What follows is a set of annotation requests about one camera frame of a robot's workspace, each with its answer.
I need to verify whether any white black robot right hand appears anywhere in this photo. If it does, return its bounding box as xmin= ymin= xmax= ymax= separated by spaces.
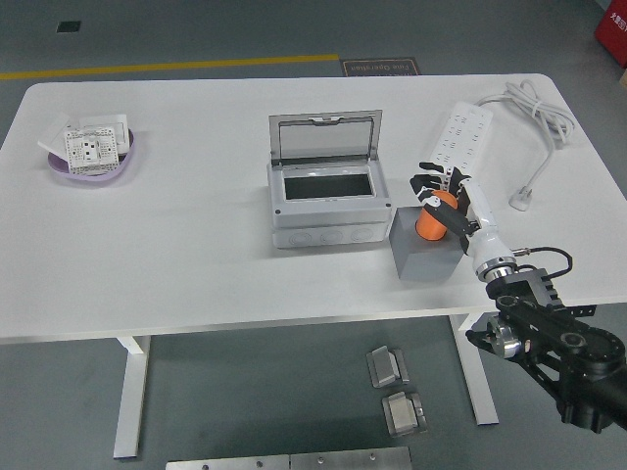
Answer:
xmin=410 ymin=160 xmax=515 ymax=273

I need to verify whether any orange cylinder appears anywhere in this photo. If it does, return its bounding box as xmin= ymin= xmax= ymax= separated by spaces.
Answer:
xmin=414 ymin=190 xmax=459 ymax=241

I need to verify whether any grey electrical box clear lid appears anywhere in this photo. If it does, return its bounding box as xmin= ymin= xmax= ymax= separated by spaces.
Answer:
xmin=266 ymin=110 xmax=396 ymax=251

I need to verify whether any grey cube with round hole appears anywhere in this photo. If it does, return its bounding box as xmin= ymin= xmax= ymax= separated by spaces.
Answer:
xmin=389 ymin=206 xmax=464 ymax=283

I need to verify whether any red box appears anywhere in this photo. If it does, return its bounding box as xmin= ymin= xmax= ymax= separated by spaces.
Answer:
xmin=594 ymin=0 xmax=627 ymax=70

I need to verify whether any white power strip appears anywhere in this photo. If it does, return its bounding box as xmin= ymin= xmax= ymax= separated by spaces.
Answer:
xmin=424 ymin=100 xmax=495 ymax=175

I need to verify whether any white table leg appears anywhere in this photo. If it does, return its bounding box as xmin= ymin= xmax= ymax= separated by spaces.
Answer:
xmin=113 ymin=336 xmax=152 ymax=460
xmin=450 ymin=312 xmax=500 ymax=426

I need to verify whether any dark floor sign with lettering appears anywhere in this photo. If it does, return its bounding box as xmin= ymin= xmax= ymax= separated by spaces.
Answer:
xmin=340 ymin=57 xmax=421 ymax=78

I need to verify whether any small metal block fixture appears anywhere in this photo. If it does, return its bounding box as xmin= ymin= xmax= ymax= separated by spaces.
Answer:
xmin=381 ymin=390 xmax=429 ymax=437
xmin=365 ymin=346 xmax=410 ymax=390

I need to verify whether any flat metal plate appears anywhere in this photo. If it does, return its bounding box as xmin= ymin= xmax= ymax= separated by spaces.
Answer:
xmin=165 ymin=453 xmax=291 ymax=470
xmin=289 ymin=446 xmax=412 ymax=470

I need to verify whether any yellow floor tape line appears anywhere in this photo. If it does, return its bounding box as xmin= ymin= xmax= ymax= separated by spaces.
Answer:
xmin=0 ymin=53 xmax=340 ymax=82

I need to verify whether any purple plastic bowl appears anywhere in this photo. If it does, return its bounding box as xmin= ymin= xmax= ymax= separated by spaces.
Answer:
xmin=46 ymin=127 xmax=137 ymax=185

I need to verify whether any white socket panel with holes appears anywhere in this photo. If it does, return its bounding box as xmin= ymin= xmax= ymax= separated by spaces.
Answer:
xmin=62 ymin=124 xmax=121 ymax=177

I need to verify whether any white flat cover plate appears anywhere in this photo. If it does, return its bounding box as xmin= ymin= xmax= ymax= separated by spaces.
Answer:
xmin=37 ymin=112 xmax=72 ymax=161

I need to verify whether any white power cord with plug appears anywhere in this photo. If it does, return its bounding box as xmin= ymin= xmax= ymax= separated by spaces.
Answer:
xmin=477 ymin=79 xmax=575 ymax=212

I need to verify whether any white blank switch plate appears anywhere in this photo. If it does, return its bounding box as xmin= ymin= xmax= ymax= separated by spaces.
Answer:
xmin=77 ymin=112 xmax=136 ymax=153

